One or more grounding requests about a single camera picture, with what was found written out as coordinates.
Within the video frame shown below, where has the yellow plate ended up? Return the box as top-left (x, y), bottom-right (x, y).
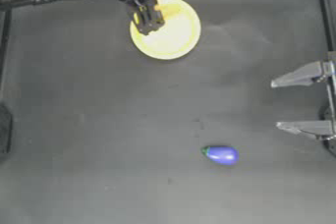
top-left (128, 0), bottom-right (202, 61)

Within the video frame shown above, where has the purple toy eggplant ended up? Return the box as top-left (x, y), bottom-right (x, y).
top-left (201, 144), bottom-right (240, 166)

